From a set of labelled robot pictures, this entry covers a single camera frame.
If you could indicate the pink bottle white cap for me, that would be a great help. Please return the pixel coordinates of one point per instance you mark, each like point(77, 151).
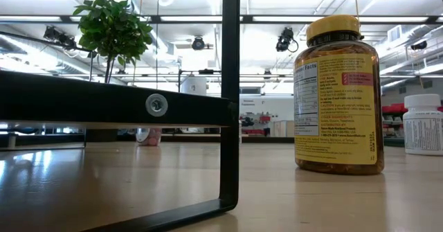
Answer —
point(150, 138)

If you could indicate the amber bottle yellow cap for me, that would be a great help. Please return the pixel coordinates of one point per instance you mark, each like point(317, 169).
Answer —
point(335, 114)

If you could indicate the white cylindrical tank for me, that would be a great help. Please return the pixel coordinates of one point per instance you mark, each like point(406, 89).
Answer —
point(194, 86)

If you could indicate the black overhead rig beam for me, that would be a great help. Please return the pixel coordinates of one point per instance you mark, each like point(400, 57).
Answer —
point(247, 18)

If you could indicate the wooden board tray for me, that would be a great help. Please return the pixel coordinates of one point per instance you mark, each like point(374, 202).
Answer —
point(104, 100)

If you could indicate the green potted plant black pot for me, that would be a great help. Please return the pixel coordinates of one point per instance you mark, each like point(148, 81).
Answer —
point(110, 31)

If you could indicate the red storage bin rack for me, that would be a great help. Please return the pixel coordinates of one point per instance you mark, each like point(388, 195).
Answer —
point(392, 108)

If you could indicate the black aluminium table frame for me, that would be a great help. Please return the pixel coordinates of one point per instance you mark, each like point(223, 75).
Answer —
point(270, 139)

